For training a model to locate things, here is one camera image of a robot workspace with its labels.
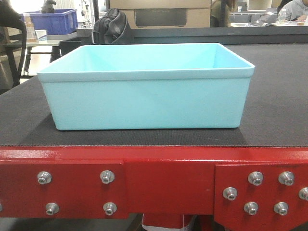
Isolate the black office chair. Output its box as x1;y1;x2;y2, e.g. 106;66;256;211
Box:
0;0;27;89

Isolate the cardboard box with black panel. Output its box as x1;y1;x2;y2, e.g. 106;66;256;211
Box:
109;0;212;29

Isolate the white side table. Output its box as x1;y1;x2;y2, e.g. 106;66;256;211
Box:
4;32;77;80

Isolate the blue crate on table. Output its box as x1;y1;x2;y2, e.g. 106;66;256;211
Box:
20;9;78;35

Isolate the dark conveyor belt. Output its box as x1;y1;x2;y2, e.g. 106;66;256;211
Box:
0;44;308;147

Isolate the plastic drink bottle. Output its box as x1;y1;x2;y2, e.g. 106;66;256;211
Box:
23;13;37;42

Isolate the light blue plastic bin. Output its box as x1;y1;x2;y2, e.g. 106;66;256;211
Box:
38;43;255;130

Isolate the seated person in grey hoodie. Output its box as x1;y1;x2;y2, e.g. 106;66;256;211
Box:
276;0;308;22

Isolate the black backpack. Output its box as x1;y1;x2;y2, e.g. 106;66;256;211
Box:
92;8;134;45

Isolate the red conveyor frame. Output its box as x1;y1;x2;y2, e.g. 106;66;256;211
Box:
0;146;308;231

